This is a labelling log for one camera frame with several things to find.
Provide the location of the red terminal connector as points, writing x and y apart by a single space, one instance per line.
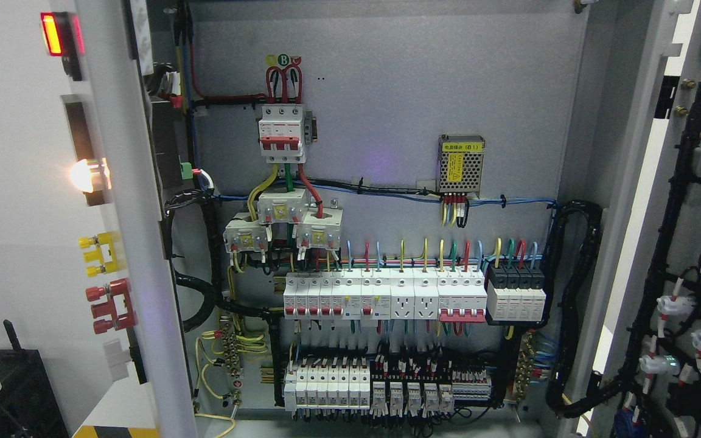
112 307

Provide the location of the white current transformer group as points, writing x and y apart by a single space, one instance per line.
288 215

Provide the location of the red three-pole main breaker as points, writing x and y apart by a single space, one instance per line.
282 132

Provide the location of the yellow terminal connector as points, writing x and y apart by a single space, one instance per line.
102 257

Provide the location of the brass ground terminal bar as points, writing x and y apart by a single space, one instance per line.
524 368

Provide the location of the black box on left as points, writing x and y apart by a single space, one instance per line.
28 407

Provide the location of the grey cabinet door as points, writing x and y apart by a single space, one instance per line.
118 112
633 324

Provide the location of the white socket module row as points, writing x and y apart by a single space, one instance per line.
414 294

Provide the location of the perforated metal power supply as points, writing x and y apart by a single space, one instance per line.
461 160

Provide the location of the white rotary selector switch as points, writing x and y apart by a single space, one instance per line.
117 358

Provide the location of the white glowing indicator lamp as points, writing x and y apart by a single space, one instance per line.
92 177

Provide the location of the white small breaker row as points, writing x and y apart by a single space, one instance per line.
356 295

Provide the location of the red four-pole circuit breaker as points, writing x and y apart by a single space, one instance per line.
462 296

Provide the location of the black digital power meter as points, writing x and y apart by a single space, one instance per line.
78 126

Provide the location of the white lower breaker row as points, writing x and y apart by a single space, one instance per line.
334 382

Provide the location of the black relay terminal row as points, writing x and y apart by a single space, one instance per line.
423 385

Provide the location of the red indicator light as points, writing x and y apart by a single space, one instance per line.
63 38

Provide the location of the black surge protector module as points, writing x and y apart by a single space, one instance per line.
515 295

